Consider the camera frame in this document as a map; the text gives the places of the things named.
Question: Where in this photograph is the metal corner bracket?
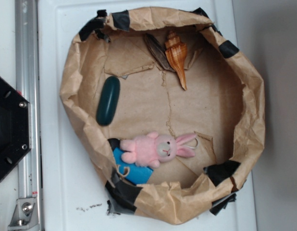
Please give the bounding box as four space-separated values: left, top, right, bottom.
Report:
8 197 40 231

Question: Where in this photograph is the aluminium extrusion rail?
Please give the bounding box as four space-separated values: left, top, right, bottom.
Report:
15 0 44 231

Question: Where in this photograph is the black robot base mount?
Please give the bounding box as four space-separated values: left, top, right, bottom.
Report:
0 77 31 182

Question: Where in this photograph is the pink plush bunny toy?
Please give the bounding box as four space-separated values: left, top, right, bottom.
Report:
120 131 197 168

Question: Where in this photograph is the orange spiral sea shell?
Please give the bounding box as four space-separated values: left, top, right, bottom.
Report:
165 31 187 90

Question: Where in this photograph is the dark green oval case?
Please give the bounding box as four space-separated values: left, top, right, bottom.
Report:
96 76 120 126

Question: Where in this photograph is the brown paper bag bin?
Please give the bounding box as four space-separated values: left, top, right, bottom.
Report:
60 7 265 225

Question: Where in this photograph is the dark brown seed pod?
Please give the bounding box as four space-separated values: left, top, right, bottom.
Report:
144 33 175 72

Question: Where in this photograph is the white tray board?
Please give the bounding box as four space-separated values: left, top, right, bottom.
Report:
37 0 257 231

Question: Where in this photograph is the blue rectangular block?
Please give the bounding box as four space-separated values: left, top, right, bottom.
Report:
113 148 153 185

